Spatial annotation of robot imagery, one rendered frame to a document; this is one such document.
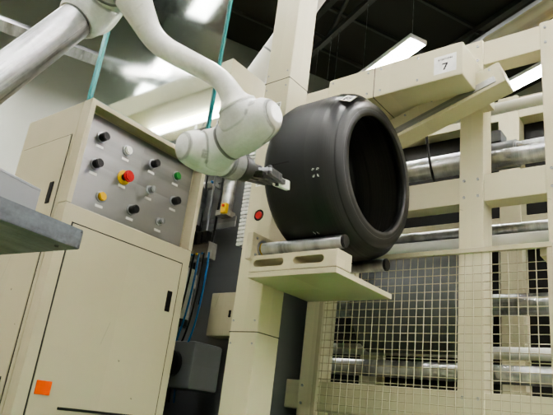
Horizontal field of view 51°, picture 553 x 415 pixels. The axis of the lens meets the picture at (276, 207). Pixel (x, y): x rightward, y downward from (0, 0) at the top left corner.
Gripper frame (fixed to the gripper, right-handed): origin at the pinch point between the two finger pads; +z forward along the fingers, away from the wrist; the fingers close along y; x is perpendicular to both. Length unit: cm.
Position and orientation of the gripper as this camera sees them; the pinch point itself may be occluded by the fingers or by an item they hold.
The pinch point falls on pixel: (281, 183)
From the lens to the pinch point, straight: 178.9
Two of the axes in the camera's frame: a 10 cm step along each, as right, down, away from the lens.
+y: -7.9, 1.2, 6.1
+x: -0.3, 9.7, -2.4
